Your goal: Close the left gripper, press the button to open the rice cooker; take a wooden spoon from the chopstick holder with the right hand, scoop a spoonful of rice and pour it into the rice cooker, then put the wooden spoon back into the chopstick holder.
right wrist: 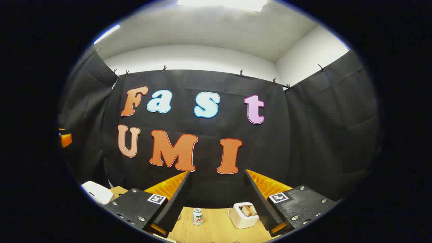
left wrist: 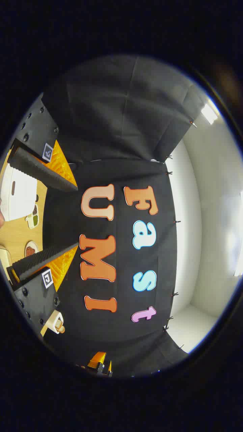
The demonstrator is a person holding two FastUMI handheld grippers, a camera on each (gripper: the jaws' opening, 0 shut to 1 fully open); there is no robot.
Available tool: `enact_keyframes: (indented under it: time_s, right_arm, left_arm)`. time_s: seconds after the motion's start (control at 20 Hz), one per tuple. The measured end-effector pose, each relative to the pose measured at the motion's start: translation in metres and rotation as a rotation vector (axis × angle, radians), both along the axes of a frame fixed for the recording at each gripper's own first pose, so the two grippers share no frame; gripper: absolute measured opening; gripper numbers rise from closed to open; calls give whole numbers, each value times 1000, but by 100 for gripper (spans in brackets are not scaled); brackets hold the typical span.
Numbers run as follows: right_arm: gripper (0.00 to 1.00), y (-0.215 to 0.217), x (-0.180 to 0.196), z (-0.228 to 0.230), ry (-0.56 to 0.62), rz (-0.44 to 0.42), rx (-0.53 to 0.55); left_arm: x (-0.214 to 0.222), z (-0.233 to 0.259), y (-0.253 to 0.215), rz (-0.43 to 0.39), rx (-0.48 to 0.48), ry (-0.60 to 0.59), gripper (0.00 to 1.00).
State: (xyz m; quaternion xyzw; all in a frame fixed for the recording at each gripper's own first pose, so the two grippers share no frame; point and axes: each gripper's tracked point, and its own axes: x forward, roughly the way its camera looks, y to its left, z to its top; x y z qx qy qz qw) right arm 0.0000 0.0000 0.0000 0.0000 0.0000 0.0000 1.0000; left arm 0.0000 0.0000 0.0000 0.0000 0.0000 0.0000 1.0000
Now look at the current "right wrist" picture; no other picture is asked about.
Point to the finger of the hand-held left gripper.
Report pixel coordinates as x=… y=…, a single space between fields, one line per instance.
x=66 y=140

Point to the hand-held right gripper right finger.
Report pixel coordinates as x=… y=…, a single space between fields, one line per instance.
x=258 y=199

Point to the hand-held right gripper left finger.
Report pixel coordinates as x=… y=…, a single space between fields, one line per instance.
x=177 y=199

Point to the white rice cooker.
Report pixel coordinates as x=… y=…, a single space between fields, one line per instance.
x=96 y=192

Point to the toast slice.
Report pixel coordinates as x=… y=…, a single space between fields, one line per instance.
x=245 y=210
x=253 y=209

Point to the white toaster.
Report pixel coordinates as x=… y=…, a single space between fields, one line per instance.
x=241 y=221

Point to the white drink bottle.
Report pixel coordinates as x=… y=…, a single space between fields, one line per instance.
x=197 y=217

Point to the ceiling light panel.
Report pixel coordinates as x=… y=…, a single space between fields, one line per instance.
x=222 y=4
x=106 y=33

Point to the black backdrop cloth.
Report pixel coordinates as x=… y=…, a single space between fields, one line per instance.
x=209 y=81

